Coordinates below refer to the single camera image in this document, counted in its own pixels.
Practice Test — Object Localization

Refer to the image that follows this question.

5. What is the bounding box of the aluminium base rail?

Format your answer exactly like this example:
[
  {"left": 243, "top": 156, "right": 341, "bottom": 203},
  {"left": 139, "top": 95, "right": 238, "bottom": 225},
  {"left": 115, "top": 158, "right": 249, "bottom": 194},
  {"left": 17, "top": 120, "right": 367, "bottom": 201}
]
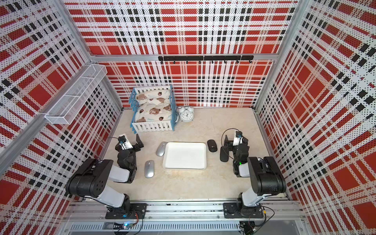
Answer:
[{"left": 58, "top": 197, "right": 312, "bottom": 235}]

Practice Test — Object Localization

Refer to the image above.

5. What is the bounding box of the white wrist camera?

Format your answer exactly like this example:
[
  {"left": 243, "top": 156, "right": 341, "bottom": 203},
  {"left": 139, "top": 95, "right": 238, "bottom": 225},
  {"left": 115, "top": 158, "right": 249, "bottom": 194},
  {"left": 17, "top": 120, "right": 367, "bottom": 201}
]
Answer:
[
  {"left": 118, "top": 134, "right": 133, "bottom": 150},
  {"left": 233, "top": 131, "right": 243, "bottom": 146}
]

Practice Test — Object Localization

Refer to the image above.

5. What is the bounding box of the blue white toy crib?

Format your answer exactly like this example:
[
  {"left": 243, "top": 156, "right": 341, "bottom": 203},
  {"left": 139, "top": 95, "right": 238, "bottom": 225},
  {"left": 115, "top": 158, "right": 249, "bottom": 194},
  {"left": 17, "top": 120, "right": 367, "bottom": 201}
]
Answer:
[{"left": 129, "top": 85, "right": 178, "bottom": 134}]

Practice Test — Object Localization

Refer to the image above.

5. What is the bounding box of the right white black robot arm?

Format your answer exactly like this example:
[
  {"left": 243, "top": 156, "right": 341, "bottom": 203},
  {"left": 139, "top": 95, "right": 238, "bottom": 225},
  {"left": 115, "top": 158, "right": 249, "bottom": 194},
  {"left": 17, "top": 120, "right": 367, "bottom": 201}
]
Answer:
[{"left": 220, "top": 131, "right": 287, "bottom": 218}]

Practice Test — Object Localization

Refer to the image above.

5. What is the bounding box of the white wire mesh basket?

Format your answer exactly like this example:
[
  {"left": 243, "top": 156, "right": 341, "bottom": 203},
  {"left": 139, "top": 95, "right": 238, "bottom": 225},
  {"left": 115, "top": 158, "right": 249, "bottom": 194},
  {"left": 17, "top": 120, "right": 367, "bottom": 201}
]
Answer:
[{"left": 45, "top": 64, "right": 107, "bottom": 125}]

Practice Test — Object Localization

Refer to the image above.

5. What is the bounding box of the white plastic storage tray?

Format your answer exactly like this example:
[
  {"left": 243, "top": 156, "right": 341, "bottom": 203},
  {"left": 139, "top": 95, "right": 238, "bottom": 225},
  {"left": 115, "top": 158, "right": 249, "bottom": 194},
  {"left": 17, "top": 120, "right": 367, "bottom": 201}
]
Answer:
[{"left": 163, "top": 142, "right": 207, "bottom": 170}]

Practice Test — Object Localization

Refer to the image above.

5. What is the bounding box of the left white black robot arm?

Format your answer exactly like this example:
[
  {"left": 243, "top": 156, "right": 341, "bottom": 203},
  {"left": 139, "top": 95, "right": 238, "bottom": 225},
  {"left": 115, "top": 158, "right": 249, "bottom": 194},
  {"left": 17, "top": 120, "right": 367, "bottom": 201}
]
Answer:
[{"left": 66, "top": 134, "right": 144, "bottom": 217}]

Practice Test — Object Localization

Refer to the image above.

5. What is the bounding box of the silver mouse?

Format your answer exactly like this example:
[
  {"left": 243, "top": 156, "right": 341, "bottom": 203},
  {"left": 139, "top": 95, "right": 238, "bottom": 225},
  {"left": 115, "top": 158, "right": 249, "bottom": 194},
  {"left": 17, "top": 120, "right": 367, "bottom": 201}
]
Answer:
[
  {"left": 145, "top": 160, "right": 155, "bottom": 178},
  {"left": 156, "top": 142, "right": 168, "bottom": 157}
]

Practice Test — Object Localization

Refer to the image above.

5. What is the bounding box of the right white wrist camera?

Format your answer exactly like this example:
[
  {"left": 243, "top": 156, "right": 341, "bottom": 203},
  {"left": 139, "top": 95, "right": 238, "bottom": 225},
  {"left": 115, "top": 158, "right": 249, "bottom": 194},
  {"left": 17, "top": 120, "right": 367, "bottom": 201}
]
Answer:
[{"left": 233, "top": 131, "right": 243, "bottom": 146}]

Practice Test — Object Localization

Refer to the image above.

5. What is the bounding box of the white twin bell alarm clock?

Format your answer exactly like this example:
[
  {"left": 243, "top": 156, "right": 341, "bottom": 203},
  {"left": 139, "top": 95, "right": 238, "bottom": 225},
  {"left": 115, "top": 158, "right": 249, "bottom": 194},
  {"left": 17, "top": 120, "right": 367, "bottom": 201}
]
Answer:
[{"left": 179, "top": 106, "right": 194, "bottom": 122}]

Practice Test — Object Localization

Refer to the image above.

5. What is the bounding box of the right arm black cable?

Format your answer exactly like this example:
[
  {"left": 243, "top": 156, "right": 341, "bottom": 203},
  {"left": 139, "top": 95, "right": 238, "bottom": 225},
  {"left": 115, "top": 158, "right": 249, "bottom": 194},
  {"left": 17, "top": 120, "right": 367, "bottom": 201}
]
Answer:
[{"left": 220, "top": 128, "right": 240, "bottom": 153}]

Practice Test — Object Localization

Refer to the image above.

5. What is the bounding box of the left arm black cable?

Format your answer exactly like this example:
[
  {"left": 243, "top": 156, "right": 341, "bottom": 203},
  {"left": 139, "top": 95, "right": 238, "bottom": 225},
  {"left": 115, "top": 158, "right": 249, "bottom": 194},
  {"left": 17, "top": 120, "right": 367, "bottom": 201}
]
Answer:
[{"left": 91, "top": 136, "right": 120, "bottom": 161}]

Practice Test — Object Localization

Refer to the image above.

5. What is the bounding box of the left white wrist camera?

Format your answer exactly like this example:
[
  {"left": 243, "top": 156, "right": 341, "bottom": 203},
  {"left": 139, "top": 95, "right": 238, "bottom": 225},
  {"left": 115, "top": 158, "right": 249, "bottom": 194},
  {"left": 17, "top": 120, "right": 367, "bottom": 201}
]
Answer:
[{"left": 118, "top": 134, "right": 133, "bottom": 150}]

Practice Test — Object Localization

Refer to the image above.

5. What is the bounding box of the bear print pillow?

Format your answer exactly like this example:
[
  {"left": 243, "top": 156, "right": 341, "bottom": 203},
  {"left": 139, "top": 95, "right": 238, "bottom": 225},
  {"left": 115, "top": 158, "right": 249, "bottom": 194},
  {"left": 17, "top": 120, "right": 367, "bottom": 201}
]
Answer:
[{"left": 136, "top": 90, "right": 170, "bottom": 104}]

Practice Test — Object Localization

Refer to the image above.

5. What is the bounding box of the black connector under rail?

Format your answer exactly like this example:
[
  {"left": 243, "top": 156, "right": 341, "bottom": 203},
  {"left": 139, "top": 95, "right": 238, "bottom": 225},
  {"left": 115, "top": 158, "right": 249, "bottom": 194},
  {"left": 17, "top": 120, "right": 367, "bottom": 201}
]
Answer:
[{"left": 239, "top": 205, "right": 276, "bottom": 235}]

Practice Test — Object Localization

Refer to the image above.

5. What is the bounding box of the black wall hook rail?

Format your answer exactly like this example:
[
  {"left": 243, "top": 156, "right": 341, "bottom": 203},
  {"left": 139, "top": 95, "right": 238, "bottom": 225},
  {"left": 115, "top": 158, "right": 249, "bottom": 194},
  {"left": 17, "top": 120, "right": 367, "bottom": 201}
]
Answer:
[{"left": 158, "top": 55, "right": 255, "bottom": 63}]

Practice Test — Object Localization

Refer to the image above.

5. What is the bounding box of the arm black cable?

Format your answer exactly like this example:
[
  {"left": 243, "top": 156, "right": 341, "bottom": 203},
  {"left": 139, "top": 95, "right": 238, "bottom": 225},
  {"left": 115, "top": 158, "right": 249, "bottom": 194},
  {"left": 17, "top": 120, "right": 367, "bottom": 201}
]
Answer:
[
  {"left": 91, "top": 136, "right": 120, "bottom": 161},
  {"left": 220, "top": 128, "right": 240, "bottom": 153}
]

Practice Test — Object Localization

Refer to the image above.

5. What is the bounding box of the bear print blanket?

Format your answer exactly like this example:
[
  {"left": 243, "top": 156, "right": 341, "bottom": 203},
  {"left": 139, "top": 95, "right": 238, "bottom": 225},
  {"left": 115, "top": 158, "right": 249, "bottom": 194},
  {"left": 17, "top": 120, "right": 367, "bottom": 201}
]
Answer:
[{"left": 135, "top": 102, "right": 172, "bottom": 122}]

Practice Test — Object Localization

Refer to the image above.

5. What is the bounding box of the black mouse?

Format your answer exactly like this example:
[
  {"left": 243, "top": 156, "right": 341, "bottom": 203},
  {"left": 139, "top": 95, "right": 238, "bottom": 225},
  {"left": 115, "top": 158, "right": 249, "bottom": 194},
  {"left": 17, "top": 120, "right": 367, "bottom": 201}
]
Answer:
[
  {"left": 207, "top": 140, "right": 217, "bottom": 152},
  {"left": 220, "top": 146, "right": 229, "bottom": 162}
]

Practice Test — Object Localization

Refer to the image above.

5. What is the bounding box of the green circuit board with wires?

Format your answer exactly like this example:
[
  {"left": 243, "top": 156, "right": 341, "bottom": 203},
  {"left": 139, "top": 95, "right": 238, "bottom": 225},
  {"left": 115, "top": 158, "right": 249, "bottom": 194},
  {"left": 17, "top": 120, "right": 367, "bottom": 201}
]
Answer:
[{"left": 113, "top": 211, "right": 140, "bottom": 235}]

